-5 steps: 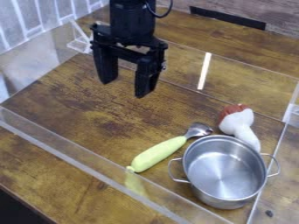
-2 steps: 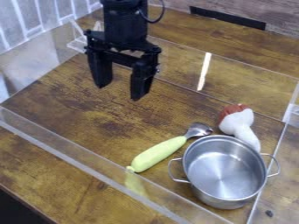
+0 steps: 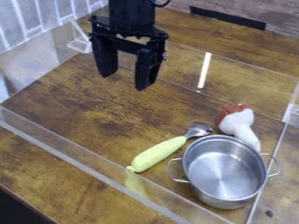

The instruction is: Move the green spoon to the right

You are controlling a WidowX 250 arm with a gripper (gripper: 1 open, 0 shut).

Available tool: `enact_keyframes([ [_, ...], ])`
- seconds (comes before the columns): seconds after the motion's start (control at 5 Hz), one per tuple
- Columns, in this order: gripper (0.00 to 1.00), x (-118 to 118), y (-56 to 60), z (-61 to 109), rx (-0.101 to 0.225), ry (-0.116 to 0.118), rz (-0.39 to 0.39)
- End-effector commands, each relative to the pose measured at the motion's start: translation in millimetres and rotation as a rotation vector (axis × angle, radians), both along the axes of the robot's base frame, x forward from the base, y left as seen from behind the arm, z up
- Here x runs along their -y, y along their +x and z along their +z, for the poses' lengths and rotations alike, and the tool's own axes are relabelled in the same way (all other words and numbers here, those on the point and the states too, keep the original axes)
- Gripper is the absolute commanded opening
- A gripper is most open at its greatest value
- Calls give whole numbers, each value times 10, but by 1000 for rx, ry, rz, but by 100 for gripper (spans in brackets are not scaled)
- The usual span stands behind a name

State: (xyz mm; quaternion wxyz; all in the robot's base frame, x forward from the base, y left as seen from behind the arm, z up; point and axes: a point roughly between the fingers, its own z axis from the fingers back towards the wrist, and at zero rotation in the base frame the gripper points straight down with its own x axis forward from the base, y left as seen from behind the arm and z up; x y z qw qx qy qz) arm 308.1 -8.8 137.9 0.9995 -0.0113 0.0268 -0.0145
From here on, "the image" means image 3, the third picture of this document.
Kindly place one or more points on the red white toy mushroom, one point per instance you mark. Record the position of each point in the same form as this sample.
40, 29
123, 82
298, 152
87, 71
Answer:
235, 120

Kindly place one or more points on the stainless steel pot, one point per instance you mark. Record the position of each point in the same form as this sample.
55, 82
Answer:
225, 170

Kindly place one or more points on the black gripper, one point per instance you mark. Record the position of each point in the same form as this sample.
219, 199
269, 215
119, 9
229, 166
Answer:
127, 30

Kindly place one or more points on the clear acrylic front barrier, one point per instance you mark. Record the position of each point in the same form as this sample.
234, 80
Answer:
138, 187

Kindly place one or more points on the clear acrylic corner bracket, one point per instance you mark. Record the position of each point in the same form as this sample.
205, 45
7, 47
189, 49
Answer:
80, 43

